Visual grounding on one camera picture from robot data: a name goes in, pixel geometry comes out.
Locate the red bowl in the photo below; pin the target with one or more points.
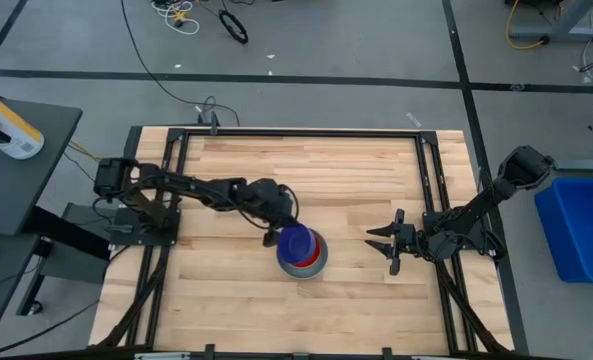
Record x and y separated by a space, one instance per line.
316 255

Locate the black aluminium table frame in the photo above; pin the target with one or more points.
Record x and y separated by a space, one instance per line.
428 175

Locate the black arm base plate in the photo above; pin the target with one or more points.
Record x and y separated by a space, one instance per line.
146 232

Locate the blue bowl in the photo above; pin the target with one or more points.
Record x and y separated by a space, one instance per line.
296 245

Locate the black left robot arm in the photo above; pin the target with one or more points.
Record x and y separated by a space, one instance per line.
201 187

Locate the grey desk leg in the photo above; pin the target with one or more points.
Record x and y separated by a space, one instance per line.
561 27

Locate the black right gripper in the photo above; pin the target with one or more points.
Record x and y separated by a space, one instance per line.
411 241

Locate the white wipes canister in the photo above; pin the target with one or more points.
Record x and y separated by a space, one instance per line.
11 130

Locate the black side table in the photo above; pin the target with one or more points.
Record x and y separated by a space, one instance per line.
11 190

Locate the light grey bowl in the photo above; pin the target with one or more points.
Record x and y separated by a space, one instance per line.
301 273

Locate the blue plastic bin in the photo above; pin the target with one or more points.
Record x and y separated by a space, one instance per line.
578 230

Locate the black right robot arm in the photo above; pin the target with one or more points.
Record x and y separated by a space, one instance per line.
481 202

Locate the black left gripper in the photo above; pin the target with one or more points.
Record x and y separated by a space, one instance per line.
266 197

